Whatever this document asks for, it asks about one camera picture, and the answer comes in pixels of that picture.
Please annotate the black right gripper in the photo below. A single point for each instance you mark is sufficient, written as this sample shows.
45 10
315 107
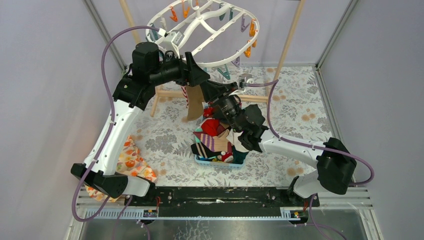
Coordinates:
215 93

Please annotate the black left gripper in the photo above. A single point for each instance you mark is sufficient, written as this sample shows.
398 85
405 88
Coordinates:
191 69

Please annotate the tan brown sock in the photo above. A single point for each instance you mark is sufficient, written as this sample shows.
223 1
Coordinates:
195 102

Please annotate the white oval clip hanger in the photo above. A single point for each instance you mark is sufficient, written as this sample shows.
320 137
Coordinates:
219 32

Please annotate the red white striped sock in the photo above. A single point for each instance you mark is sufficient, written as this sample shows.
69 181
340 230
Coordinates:
184 93

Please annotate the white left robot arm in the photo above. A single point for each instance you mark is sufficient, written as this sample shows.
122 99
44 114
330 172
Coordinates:
150 68

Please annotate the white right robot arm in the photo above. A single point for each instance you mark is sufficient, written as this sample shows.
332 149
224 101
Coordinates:
334 167

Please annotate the teal clothes peg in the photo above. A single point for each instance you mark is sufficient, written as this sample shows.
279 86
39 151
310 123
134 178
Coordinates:
224 71

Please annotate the purple striped sock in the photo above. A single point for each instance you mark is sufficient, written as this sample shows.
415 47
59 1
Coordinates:
206 140

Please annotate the blue plastic sock basket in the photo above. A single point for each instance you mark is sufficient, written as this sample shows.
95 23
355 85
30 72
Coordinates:
228 158

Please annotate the floral patterned table mat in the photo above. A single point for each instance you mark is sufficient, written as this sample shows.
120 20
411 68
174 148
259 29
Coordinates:
297 110

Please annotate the orange floral cloth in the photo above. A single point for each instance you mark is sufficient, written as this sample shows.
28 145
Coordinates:
130 163

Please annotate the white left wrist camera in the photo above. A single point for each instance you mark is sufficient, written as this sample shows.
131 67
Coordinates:
174 41

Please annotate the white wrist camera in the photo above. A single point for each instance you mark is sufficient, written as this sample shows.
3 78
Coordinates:
244 80
174 41

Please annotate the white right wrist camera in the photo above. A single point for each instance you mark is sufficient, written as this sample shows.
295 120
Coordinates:
244 80

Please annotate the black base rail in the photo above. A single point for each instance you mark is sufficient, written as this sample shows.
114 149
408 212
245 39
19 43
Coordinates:
189 201

